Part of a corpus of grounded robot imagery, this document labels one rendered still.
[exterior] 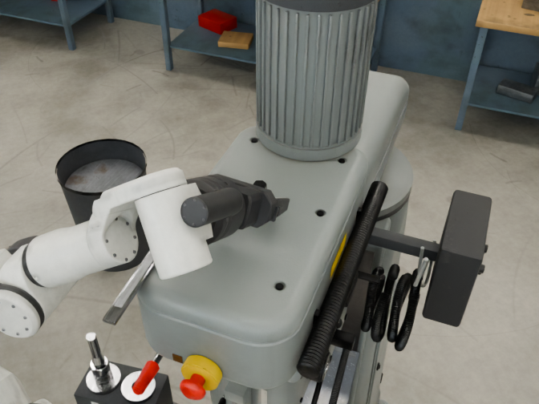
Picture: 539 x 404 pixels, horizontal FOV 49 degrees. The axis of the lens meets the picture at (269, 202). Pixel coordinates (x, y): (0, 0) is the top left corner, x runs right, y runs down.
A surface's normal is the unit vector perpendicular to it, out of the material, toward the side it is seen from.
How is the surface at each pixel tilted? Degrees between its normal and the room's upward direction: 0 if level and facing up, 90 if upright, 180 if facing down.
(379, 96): 0
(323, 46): 90
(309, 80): 90
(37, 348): 0
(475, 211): 0
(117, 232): 60
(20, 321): 82
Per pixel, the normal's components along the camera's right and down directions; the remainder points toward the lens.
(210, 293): 0.01, -0.76
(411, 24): -0.36, 0.61
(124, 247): 0.86, -0.28
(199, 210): -0.36, 0.13
